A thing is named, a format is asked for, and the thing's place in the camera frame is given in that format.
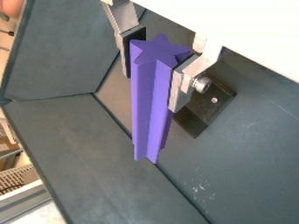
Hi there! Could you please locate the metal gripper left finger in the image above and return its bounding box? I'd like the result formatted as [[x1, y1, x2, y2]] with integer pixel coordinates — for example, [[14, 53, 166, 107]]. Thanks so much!
[[101, 0, 146, 78]]

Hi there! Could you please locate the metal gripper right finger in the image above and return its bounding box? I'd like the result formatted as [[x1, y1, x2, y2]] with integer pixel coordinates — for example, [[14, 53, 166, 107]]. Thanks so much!
[[169, 33, 222, 113]]

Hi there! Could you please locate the purple star prism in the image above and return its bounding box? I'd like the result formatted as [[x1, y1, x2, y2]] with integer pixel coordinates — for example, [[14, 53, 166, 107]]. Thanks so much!
[[130, 34, 191, 164]]

